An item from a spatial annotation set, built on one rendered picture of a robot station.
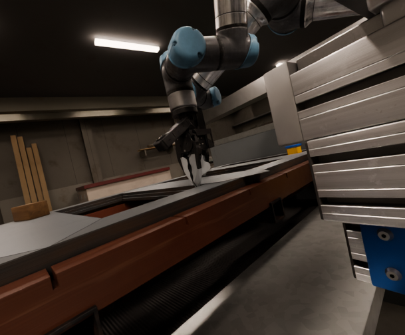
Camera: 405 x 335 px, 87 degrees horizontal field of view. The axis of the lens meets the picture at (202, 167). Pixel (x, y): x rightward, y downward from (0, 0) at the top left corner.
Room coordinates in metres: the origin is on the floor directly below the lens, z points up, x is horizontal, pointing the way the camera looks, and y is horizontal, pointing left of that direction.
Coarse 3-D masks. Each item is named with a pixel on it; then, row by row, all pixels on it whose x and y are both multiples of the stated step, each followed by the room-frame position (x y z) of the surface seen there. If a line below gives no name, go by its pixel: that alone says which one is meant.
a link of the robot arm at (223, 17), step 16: (224, 0) 0.47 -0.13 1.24; (240, 0) 0.47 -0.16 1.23; (224, 16) 0.48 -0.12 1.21; (240, 16) 0.48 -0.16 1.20; (224, 32) 0.49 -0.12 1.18; (240, 32) 0.49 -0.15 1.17; (224, 48) 0.49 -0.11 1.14; (240, 48) 0.50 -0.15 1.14; (256, 48) 0.51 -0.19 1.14; (224, 64) 0.51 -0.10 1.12; (240, 64) 0.52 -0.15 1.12
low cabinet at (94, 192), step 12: (168, 168) 5.82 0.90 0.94; (108, 180) 4.94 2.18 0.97; (120, 180) 5.08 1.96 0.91; (132, 180) 5.29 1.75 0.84; (144, 180) 5.46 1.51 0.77; (156, 180) 5.64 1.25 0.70; (84, 192) 5.03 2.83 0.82; (96, 192) 4.81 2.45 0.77; (108, 192) 4.95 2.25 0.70; (120, 192) 5.10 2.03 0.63
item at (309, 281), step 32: (320, 224) 0.55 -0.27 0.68; (288, 256) 0.43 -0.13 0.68; (320, 256) 0.40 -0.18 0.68; (224, 288) 0.37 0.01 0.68; (256, 288) 0.35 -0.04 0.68; (288, 288) 0.33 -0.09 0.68; (320, 288) 0.32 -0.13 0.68; (352, 288) 0.30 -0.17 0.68; (192, 320) 0.31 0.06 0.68; (224, 320) 0.30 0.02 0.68; (256, 320) 0.28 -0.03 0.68; (288, 320) 0.27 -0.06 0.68; (320, 320) 0.26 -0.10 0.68; (352, 320) 0.25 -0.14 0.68
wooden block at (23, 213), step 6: (30, 204) 0.68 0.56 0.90; (36, 204) 0.70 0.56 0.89; (42, 204) 0.71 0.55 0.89; (12, 210) 0.73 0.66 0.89; (18, 210) 0.70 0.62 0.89; (24, 210) 0.68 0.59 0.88; (30, 210) 0.68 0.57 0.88; (36, 210) 0.69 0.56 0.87; (42, 210) 0.71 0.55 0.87; (48, 210) 0.72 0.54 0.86; (18, 216) 0.71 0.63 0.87; (24, 216) 0.69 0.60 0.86; (30, 216) 0.68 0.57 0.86; (36, 216) 0.69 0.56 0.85; (42, 216) 0.71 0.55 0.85
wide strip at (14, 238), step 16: (16, 224) 0.64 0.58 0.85; (32, 224) 0.54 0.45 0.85; (48, 224) 0.47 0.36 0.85; (64, 224) 0.41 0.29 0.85; (80, 224) 0.37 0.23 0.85; (0, 240) 0.39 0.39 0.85; (16, 240) 0.35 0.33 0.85; (32, 240) 0.32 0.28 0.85; (48, 240) 0.29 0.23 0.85; (0, 256) 0.26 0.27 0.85
